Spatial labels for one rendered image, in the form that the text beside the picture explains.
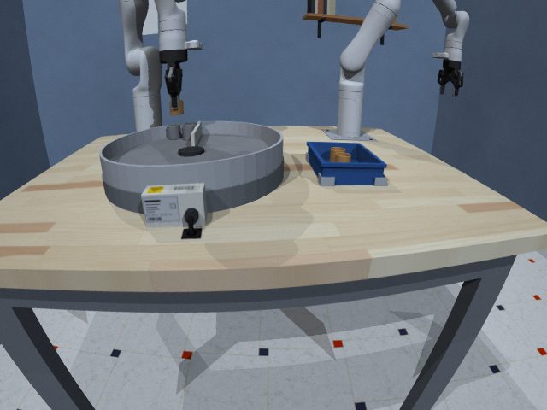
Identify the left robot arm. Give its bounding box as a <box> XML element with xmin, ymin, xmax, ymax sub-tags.
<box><xmin>337</xmin><ymin>0</ymin><xmax>469</xmax><ymax>138</ymax></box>

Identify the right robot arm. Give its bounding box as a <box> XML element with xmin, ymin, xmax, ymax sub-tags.
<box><xmin>119</xmin><ymin>0</ymin><xmax>203</xmax><ymax>132</ymax></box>

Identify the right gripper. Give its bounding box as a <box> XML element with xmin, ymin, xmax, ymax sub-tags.
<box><xmin>159</xmin><ymin>50</ymin><xmax>188</xmax><ymax>109</ymax></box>

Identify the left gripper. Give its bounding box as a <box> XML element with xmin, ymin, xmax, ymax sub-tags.
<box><xmin>438</xmin><ymin>60</ymin><xmax>464</xmax><ymax>97</ymax></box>

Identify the bronze bushing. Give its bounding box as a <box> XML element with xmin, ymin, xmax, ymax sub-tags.
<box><xmin>169</xmin><ymin>100</ymin><xmax>184</xmax><ymax>115</ymax></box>
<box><xmin>330</xmin><ymin>147</ymin><xmax>345</xmax><ymax>162</ymax></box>
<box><xmin>335</xmin><ymin>152</ymin><xmax>351</xmax><ymax>162</ymax></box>

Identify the blue open-top crate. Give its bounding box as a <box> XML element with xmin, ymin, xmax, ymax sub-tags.
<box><xmin>307</xmin><ymin>142</ymin><xmax>387</xmax><ymax>185</ymax></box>

